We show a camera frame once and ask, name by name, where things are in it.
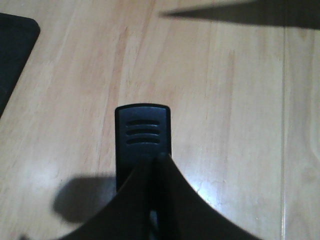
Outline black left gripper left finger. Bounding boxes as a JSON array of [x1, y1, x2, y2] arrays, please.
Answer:
[[61, 159, 153, 240]]

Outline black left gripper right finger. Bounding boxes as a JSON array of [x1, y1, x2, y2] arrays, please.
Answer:
[[152, 153, 257, 240]]

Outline wooden desk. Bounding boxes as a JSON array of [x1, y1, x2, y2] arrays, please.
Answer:
[[0, 0, 320, 240]]

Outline black computer monitor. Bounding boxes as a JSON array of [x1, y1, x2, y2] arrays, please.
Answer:
[[0, 13, 41, 113]]

